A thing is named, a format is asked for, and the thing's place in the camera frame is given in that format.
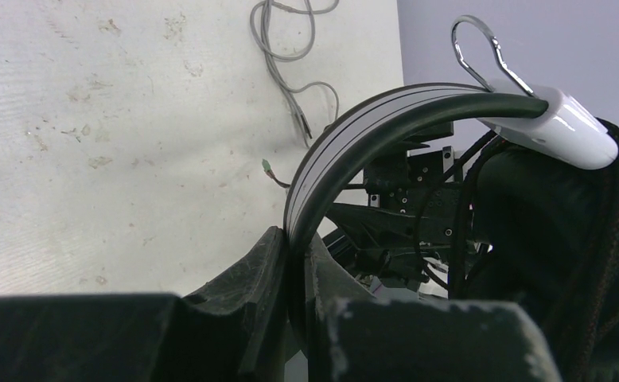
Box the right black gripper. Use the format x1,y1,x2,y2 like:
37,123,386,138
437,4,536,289
322,122,492,296

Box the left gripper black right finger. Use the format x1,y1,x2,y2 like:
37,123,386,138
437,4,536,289
304,235,374,381

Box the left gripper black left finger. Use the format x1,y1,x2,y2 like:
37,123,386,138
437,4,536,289
183,226,288,381

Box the black and white headphones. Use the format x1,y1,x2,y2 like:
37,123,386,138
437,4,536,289
260,14,619,382

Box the grey white over-ear headphones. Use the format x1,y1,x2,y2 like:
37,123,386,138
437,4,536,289
249,0,341,146

